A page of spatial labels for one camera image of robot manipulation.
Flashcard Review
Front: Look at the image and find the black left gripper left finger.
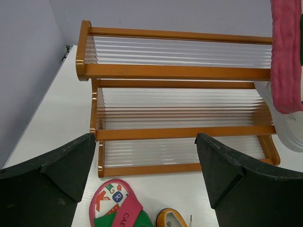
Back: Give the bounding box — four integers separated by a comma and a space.
0, 133, 96, 227

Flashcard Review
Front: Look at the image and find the white sneaker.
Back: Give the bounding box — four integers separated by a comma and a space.
254, 81, 303, 153

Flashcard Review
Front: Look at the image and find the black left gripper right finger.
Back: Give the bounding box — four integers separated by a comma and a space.
195, 133, 303, 227

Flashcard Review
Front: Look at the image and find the orange wooden shoe shelf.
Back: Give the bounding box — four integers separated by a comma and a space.
76, 20, 281, 177

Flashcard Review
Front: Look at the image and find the pink flip-flop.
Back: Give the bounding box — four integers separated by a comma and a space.
89, 179, 153, 227

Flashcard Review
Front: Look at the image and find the orange sneaker one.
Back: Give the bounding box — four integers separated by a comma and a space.
154, 208, 192, 227

